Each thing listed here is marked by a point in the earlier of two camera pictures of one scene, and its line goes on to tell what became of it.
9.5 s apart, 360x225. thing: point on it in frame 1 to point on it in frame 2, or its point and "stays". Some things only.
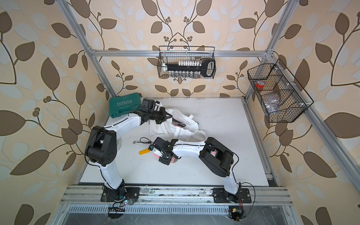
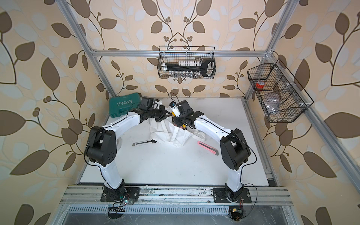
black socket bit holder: (206, 67) stays
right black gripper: (166, 161) to (176, 119)
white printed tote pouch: (176, 126) stays
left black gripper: (163, 116) stays
